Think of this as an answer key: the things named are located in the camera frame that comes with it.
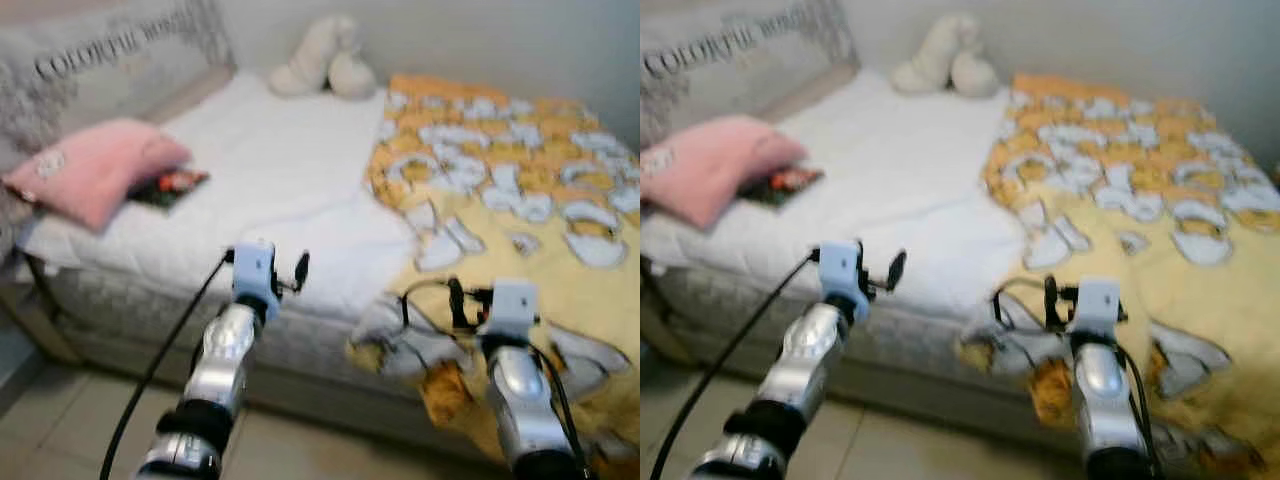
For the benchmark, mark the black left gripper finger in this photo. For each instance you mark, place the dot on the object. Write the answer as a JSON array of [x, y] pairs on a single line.
[[302, 268], [897, 268]]

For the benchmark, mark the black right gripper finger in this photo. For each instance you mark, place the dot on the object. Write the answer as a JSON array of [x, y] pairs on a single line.
[[1051, 300], [456, 300]]

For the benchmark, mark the red black book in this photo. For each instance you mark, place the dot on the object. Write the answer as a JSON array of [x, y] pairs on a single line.
[[175, 188], [790, 185]]

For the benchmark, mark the orange yellow patterned blanket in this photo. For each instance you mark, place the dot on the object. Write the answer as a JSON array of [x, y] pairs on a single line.
[[520, 160], [1130, 160]]

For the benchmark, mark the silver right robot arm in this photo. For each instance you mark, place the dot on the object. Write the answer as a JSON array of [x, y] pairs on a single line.
[[520, 400], [1100, 400]]

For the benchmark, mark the grey quilted mattress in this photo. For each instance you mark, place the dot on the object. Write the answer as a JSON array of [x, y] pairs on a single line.
[[130, 300], [740, 300]]

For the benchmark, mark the pink pillow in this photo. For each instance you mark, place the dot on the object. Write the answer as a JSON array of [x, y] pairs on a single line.
[[715, 165], [100, 170]]

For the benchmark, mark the cream plush toy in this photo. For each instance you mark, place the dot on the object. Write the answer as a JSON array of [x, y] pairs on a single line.
[[325, 60], [945, 58]]

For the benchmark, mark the grey floral printed cushion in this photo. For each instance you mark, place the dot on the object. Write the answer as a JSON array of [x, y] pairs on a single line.
[[740, 70], [110, 80]]

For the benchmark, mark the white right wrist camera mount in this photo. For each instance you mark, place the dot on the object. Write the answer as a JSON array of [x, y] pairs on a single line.
[[1097, 303], [515, 305]]

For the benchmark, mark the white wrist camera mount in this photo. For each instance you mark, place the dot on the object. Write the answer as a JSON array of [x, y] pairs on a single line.
[[253, 270], [842, 270], [515, 305], [1097, 303]]

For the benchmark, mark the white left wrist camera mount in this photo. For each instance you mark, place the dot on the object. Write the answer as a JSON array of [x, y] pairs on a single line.
[[253, 270], [842, 270]]

